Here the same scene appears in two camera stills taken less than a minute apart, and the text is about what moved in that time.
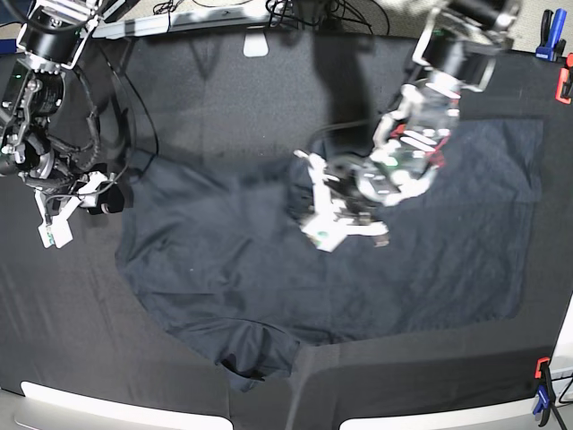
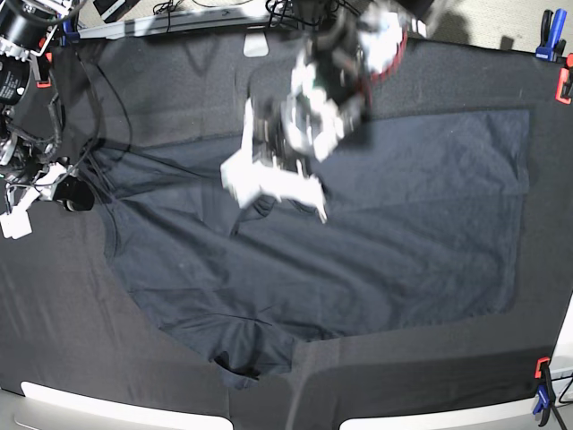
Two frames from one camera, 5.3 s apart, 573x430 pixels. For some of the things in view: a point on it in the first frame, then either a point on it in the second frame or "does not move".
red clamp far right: (564, 82) does not move
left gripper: (100, 194) -> (60, 182)
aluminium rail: (236, 16) does not move
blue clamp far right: (551, 46) does not move
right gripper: (347, 194) -> (269, 141)
